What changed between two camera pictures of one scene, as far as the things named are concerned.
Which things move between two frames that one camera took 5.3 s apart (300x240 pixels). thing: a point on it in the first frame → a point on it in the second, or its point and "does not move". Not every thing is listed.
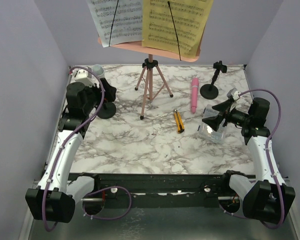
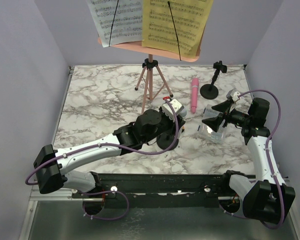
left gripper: (110, 91) → (172, 125)
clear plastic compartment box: (207, 132) does not move
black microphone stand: (210, 91) does not move
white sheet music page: (128, 23) does not move
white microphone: (97, 69) → (184, 113)
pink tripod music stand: (155, 81) does not move
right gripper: (225, 117) does not move
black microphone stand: (106, 110) → (165, 140)
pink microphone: (195, 83) does not move
